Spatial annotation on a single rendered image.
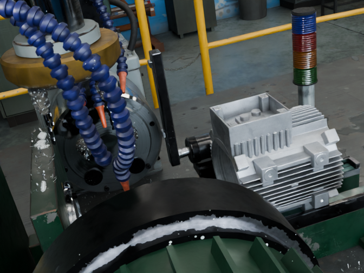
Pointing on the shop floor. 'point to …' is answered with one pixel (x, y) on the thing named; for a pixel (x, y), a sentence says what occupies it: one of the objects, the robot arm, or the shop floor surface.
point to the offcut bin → (188, 15)
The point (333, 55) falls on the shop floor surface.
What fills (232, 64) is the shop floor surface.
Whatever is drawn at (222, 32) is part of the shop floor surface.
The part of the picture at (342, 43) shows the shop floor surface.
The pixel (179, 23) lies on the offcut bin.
